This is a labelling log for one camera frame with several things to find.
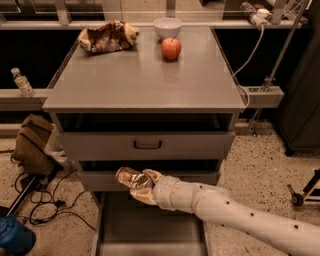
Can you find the white power strip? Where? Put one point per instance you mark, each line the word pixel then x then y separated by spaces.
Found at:
pixel 257 17

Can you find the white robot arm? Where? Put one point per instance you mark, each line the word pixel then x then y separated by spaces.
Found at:
pixel 214 205

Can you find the brown backpack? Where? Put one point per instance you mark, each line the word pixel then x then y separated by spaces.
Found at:
pixel 30 146

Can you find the crumpled brown chip bag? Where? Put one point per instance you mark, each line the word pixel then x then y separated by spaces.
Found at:
pixel 114 36

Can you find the grey drawer cabinet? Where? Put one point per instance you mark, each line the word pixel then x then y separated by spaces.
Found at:
pixel 141 81

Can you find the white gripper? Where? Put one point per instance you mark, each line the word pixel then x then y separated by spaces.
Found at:
pixel 164 192

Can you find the red apple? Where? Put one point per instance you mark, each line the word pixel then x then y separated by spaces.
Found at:
pixel 171 48

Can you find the grey top drawer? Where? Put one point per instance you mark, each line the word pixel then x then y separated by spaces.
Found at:
pixel 119 136

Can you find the grey middle drawer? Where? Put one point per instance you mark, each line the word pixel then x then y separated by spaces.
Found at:
pixel 100 175

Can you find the clear plastic bottle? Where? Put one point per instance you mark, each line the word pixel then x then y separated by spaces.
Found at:
pixel 22 83

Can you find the black wheeled stand base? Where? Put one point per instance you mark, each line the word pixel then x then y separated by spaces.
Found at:
pixel 311 192

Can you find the grey bottom drawer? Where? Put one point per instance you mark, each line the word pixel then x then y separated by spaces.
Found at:
pixel 126 227

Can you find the blue plastic container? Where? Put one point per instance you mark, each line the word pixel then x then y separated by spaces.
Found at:
pixel 15 237

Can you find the white bowl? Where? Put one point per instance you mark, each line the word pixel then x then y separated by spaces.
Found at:
pixel 167 27

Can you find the grey drawer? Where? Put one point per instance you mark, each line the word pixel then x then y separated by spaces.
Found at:
pixel 119 136
pixel 100 175
pixel 126 227

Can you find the metal tripod pole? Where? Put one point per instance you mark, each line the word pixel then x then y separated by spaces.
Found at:
pixel 293 10

